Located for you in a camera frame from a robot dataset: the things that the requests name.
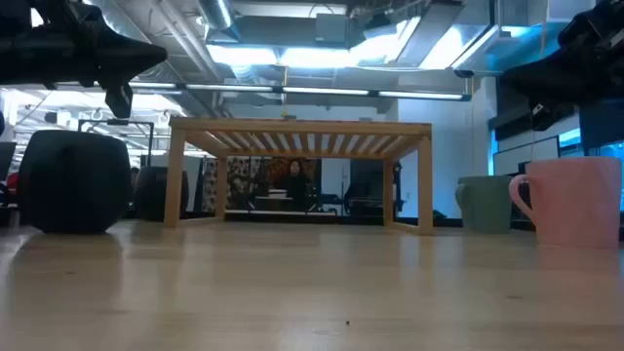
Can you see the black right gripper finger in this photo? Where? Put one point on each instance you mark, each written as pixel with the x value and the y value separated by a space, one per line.
pixel 542 116
pixel 551 78

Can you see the pink mug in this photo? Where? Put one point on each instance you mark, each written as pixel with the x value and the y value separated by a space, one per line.
pixel 577 202

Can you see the all black mug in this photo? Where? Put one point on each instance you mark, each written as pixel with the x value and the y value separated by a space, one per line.
pixel 153 192

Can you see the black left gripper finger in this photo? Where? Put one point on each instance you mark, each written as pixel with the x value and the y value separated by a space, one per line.
pixel 119 100
pixel 131 56

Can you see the patterned partition panel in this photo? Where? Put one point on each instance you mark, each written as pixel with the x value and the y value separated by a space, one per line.
pixel 239 183

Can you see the green mug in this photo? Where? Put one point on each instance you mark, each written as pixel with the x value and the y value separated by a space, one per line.
pixel 485 205

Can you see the silver air duct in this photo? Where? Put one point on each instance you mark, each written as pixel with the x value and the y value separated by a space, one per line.
pixel 217 12

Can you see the black mug red inside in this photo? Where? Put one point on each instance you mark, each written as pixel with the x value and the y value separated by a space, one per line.
pixel 73 180

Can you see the person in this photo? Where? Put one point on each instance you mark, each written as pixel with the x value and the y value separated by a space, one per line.
pixel 295 185

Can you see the long ceiling light fixture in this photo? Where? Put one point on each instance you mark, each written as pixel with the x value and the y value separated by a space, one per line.
pixel 322 91

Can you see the wooden slatted rack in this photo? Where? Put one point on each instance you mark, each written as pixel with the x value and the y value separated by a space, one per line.
pixel 300 128

